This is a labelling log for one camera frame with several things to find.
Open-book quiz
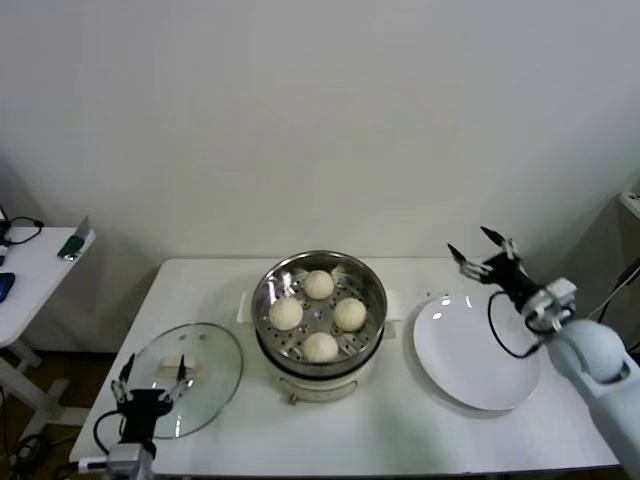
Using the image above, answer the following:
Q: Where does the black floor cable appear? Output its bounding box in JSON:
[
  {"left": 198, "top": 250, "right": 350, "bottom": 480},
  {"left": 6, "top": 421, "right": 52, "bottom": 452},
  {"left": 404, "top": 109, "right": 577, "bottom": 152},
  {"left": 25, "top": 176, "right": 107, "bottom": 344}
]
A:
[{"left": 0, "top": 387, "right": 51, "bottom": 474}]

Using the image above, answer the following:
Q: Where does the white steamed baozi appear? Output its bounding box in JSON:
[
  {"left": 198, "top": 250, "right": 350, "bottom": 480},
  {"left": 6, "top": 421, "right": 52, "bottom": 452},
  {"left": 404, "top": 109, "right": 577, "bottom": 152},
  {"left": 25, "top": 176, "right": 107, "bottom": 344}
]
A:
[
  {"left": 332, "top": 297, "right": 368, "bottom": 332},
  {"left": 301, "top": 331, "right": 340, "bottom": 364},
  {"left": 303, "top": 269, "right": 335, "bottom": 300},
  {"left": 269, "top": 298, "right": 305, "bottom": 332}
]

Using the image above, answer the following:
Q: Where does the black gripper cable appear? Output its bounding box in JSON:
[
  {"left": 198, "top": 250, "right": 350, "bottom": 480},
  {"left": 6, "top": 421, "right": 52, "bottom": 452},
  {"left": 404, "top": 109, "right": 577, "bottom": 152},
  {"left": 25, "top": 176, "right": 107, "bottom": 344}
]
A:
[
  {"left": 93, "top": 408, "right": 126, "bottom": 457},
  {"left": 487, "top": 290, "right": 544, "bottom": 359}
]

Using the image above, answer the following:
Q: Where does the white side table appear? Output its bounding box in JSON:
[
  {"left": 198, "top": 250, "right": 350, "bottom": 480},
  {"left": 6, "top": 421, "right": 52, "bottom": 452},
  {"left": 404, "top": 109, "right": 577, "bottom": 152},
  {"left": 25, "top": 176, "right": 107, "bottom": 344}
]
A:
[{"left": 0, "top": 227, "right": 96, "bottom": 441}]

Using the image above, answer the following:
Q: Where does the cream electric cooker pot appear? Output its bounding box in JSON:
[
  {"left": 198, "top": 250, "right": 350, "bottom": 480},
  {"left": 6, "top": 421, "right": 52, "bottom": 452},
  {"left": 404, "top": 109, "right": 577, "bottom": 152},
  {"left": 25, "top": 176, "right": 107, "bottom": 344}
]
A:
[{"left": 235, "top": 289, "right": 405, "bottom": 405}]

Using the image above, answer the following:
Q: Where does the white power cable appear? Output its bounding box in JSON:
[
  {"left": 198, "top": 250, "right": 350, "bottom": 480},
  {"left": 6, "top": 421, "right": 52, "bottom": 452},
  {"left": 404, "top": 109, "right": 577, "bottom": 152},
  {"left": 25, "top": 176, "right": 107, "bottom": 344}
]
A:
[{"left": 584, "top": 279, "right": 640, "bottom": 324}]

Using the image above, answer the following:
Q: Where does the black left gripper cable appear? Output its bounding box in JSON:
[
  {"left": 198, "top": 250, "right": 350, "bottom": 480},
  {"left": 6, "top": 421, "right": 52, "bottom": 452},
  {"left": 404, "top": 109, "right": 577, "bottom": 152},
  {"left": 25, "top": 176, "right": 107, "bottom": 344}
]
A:
[{"left": 93, "top": 408, "right": 126, "bottom": 457}]

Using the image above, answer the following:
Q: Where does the glass lid with cream handle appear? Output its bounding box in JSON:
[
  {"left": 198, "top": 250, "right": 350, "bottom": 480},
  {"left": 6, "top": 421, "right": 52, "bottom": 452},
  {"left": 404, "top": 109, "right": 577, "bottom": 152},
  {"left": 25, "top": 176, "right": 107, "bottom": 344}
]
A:
[{"left": 120, "top": 322, "right": 245, "bottom": 440}]

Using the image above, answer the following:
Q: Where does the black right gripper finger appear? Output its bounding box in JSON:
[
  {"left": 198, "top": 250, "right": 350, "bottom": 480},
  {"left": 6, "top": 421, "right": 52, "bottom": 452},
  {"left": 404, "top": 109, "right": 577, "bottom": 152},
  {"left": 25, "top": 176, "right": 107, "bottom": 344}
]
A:
[
  {"left": 479, "top": 225, "right": 524, "bottom": 262},
  {"left": 446, "top": 242, "right": 494, "bottom": 282}
]

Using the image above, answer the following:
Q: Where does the white round plate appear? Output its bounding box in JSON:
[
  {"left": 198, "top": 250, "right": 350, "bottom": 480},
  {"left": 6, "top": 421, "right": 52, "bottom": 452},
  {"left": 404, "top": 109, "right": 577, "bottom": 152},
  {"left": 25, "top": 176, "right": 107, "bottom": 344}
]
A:
[{"left": 412, "top": 294, "right": 542, "bottom": 412}]

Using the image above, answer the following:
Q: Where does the green and grey tool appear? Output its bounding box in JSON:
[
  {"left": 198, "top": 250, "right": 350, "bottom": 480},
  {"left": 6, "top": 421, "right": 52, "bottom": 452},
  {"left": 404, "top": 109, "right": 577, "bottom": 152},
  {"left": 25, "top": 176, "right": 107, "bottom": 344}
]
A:
[{"left": 58, "top": 216, "right": 96, "bottom": 262}]

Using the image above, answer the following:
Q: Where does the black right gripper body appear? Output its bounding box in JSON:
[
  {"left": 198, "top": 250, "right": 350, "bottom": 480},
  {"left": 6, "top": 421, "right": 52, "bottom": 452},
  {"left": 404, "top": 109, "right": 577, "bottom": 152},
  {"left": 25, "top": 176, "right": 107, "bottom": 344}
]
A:
[{"left": 482, "top": 252, "right": 547, "bottom": 307}]

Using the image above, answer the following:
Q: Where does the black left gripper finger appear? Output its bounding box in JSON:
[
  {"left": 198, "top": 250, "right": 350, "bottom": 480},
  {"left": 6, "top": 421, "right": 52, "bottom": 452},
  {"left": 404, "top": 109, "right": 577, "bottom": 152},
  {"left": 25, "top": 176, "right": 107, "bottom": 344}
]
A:
[
  {"left": 110, "top": 352, "right": 137, "bottom": 404},
  {"left": 158, "top": 354, "right": 194, "bottom": 404}
]

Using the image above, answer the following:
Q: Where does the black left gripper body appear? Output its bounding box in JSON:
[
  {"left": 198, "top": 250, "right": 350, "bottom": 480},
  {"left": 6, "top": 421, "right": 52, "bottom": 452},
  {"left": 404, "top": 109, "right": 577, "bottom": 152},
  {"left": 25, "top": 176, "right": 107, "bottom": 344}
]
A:
[{"left": 118, "top": 388, "right": 172, "bottom": 445}]

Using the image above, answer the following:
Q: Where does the perforated steel steamer basket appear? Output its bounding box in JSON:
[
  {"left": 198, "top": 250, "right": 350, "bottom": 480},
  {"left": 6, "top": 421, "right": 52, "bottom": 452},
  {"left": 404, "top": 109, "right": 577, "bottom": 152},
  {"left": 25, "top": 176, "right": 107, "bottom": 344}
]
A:
[{"left": 251, "top": 250, "right": 388, "bottom": 379}]

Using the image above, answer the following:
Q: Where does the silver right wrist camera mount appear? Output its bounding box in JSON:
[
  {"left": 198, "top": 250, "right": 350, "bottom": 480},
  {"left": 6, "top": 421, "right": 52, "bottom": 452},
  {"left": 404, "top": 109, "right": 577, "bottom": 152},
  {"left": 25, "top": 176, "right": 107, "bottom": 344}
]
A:
[{"left": 522, "top": 278, "right": 579, "bottom": 334}]

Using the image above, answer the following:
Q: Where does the black cable on side table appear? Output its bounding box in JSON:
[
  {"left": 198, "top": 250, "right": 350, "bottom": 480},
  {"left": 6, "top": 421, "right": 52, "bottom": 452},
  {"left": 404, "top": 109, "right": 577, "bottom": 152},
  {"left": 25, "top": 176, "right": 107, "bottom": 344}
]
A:
[{"left": 0, "top": 215, "right": 44, "bottom": 246}]

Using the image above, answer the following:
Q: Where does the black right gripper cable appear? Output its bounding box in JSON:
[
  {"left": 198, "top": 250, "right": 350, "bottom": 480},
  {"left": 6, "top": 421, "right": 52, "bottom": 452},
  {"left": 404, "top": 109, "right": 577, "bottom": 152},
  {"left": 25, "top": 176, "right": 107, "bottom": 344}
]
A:
[{"left": 487, "top": 290, "right": 544, "bottom": 359}]

